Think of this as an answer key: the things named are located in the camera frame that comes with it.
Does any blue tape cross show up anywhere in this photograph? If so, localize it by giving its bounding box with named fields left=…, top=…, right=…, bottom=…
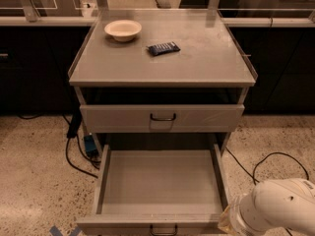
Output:
left=49, top=226, right=81, bottom=236

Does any grey drawer cabinet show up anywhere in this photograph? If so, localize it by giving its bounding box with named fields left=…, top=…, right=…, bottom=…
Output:
left=70, top=10, right=257, bottom=148

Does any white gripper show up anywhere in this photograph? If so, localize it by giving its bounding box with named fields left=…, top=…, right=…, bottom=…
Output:
left=218, top=194, right=259, bottom=236

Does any grey drawer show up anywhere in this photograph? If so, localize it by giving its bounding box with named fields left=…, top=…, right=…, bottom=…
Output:
left=77, top=146, right=229, bottom=236
left=80, top=104, right=244, bottom=133

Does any white bowl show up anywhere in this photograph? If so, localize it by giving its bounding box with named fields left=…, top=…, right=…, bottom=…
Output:
left=104, top=20, right=142, bottom=42

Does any dark background counter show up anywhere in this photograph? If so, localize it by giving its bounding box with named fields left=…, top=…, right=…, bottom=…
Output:
left=0, top=26, right=315, bottom=114

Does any blue snack packet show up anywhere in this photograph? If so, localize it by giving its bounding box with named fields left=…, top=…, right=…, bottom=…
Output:
left=148, top=41, right=180, bottom=56

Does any blue power adapter box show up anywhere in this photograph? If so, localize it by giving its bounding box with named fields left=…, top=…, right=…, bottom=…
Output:
left=84, top=135, right=97, bottom=156

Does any black cable on left floor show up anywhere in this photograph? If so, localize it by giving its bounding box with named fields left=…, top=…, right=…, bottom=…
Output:
left=62, top=114, right=101, bottom=179

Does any black power strip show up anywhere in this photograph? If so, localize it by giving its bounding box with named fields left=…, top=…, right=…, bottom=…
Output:
left=67, top=112, right=82, bottom=139

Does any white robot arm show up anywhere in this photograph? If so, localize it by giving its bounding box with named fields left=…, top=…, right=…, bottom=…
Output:
left=218, top=178, right=315, bottom=236

